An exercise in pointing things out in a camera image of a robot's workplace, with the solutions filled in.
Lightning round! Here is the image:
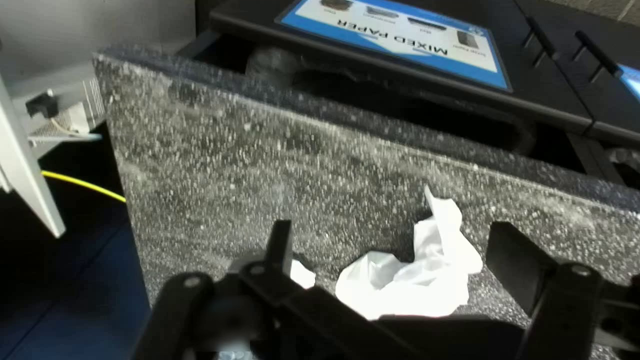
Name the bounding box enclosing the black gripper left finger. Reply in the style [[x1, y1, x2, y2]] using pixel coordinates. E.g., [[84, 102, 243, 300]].
[[264, 219, 291, 275]]

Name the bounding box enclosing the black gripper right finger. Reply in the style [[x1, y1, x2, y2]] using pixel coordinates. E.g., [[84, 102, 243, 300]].
[[485, 222, 603, 360]]

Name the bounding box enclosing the small white tissue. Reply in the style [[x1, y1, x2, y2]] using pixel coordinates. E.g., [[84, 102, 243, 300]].
[[288, 184, 483, 321]]

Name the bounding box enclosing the right black bin door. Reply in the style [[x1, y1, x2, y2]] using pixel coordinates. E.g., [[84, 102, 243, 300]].
[[195, 0, 640, 146]]

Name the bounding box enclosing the right mixed paper sign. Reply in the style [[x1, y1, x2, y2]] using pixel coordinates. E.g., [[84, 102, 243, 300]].
[[277, 0, 512, 91]]

